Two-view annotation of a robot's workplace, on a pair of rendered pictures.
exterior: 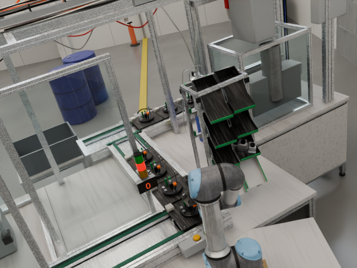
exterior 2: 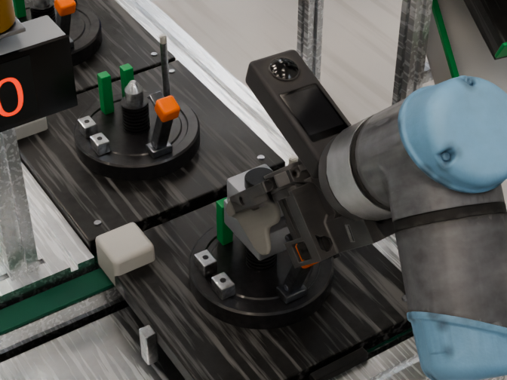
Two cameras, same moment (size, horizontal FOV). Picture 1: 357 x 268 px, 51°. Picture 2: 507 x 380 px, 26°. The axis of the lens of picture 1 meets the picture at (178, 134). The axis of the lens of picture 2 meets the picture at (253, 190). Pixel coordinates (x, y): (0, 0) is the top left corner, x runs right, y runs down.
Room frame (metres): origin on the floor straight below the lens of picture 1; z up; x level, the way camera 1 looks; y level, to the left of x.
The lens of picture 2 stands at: (1.03, 0.19, 1.73)
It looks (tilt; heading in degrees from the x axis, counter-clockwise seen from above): 40 degrees down; 349
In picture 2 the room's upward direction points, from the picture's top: straight up
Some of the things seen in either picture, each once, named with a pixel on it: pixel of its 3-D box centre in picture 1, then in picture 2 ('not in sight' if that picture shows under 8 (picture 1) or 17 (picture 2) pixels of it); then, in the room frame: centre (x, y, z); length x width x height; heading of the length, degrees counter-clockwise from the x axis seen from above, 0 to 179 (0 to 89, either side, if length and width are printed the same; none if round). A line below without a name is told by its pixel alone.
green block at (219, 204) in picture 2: not in sight; (224, 221); (1.81, 0.06, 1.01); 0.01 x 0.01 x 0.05; 21
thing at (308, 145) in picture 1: (277, 147); not in sight; (3.00, -0.89, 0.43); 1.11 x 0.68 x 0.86; 111
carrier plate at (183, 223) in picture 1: (191, 210); (260, 283); (1.77, 0.03, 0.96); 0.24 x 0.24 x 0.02; 21
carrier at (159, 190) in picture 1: (170, 184); (134, 110); (2.01, 0.12, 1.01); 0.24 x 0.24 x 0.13; 21
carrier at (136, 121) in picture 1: (145, 115); not in sight; (3.12, 0.25, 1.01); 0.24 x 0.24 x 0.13; 21
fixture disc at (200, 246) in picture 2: (190, 208); (261, 268); (1.77, 0.03, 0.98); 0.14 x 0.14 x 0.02
